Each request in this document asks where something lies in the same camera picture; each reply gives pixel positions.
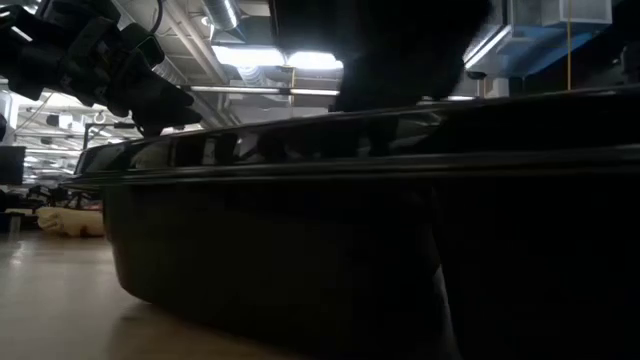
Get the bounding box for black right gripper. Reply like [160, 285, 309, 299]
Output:
[269, 0, 494, 114]

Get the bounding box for grey ceiling unit box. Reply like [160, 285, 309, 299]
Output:
[509, 0, 614, 26]

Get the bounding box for blue ceiling beam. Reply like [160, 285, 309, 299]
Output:
[492, 22, 615, 76]

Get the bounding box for yellow cloth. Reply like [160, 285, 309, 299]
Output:
[35, 206, 106, 239]

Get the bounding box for yellow hanging cord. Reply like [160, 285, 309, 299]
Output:
[566, 0, 572, 91]

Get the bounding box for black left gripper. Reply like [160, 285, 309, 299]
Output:
[29, 0, 204, 138]

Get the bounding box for black monitor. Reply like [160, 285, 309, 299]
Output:
[0, 144, 27, 186]

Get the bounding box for ribbed silver ceiling duct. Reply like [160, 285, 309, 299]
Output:
[149, 57, 199, 89]

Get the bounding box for horizontal ceiling pipe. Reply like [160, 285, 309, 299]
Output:
[188, 85, 341, 97]

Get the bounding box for bright ceiling light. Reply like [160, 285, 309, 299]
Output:
[212, 45, 345, 71]

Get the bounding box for black plastic container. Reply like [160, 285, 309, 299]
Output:
[59, 84, 640, 360]

